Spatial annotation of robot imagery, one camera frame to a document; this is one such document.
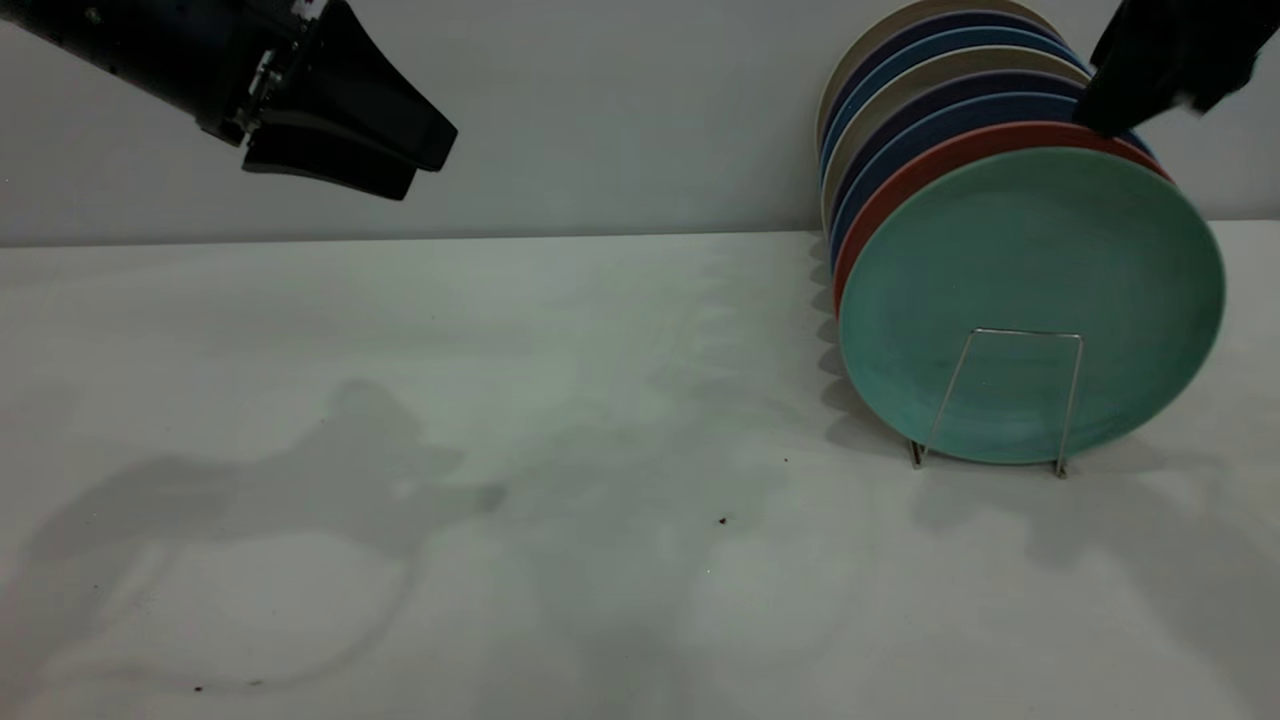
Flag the navy blue plate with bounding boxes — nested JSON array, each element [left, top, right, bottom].
[[829, 92, 1158, 266]]

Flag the beige plate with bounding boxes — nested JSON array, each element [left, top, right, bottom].
[[821, 46, 1093, 216], [814, 0, 1066, 151]]

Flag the teal blue plate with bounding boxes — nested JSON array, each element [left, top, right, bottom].
[[819, 27, 1091, 181]]

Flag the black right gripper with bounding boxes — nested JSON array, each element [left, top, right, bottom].
[[1075, 0, 1280, 137]]

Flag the dark purple plate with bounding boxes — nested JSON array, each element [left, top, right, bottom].
[[818, 11, 1076, 161], [828, 70, 1106, 241]]

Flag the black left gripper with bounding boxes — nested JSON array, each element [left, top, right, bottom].
[[120, 0, 460, 202]]

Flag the red plate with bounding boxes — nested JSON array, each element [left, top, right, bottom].
[[832, 121, 1173, 311]]

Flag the metal wire plate rack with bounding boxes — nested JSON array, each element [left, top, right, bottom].
[[908, 327, 1084, 479]]

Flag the green plate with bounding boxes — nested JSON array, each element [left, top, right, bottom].
[[838, 147, 1227, 466]]

